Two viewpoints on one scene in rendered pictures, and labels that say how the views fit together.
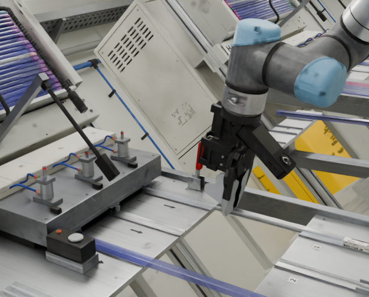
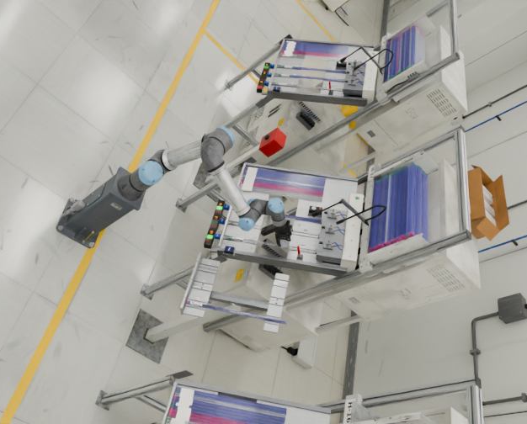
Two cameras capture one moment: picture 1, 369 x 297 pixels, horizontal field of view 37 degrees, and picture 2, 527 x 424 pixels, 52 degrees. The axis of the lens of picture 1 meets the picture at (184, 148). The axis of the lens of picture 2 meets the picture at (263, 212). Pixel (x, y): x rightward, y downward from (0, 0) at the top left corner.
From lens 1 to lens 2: 3.33 m
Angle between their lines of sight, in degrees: 107
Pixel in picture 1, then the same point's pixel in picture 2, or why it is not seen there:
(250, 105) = not seen: hidden behind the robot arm
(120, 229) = (311, 230)
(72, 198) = (326, 219)
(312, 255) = (251, 233)
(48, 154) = (351, 235)
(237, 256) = not seen: outside the picture
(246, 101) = not seen: hidden behind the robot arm
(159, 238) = (297, 228)
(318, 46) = (255, 204)
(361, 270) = (237, 230)
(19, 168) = (352, 223)
